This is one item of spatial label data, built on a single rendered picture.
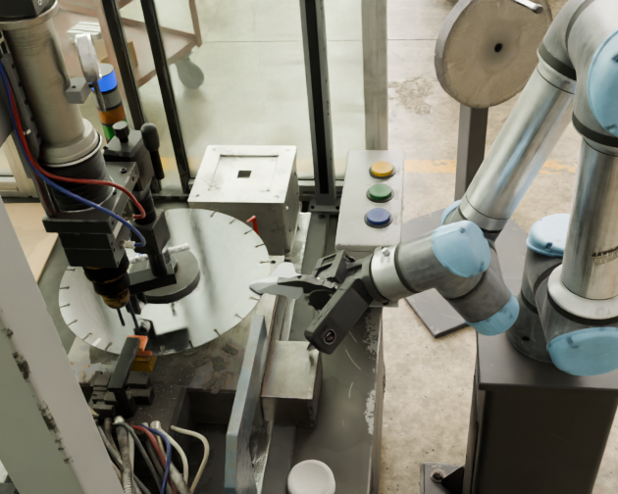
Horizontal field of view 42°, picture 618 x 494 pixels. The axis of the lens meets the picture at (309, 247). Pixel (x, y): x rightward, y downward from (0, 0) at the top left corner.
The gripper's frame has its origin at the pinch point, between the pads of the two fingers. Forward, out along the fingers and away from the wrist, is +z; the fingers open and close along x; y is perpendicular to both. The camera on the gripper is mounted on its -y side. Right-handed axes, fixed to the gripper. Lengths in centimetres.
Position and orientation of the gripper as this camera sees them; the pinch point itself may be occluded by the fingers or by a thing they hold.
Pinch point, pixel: (277, 321)
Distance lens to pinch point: 125.2
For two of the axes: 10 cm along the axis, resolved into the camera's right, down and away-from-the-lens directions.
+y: 2.8, -6.5, 7.1
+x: -5.9, -6.9, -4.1
